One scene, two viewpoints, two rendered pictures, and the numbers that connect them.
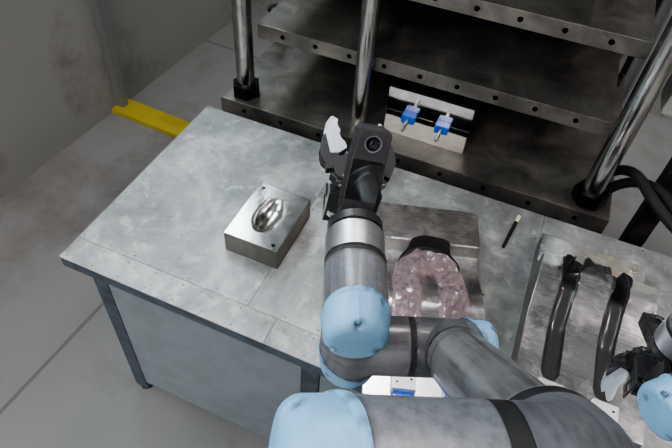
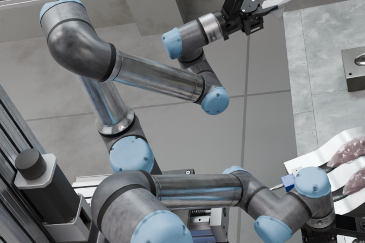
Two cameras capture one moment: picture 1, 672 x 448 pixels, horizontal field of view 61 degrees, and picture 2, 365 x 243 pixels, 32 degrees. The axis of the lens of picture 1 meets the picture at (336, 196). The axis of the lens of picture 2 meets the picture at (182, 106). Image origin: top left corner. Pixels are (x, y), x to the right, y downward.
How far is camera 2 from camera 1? 1.51 m
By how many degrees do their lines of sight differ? 59
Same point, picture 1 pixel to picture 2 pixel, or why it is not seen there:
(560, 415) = (81, 26)
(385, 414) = (69, 4)
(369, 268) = (189, 29)
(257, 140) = not seen: outside the picture
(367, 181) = (229, 5)
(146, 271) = (300, 45)
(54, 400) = (283, 108)
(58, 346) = not seen: hidden behind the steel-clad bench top
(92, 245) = (299, 17)
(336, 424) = not seen: outside the picture
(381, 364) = not seen: hidden behind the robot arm
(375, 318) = (168, 40)
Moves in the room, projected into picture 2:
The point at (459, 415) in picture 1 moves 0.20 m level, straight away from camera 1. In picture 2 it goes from (73, 13) to (151, 6)
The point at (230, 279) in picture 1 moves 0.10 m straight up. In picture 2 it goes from (323, 78) to (320, 58)
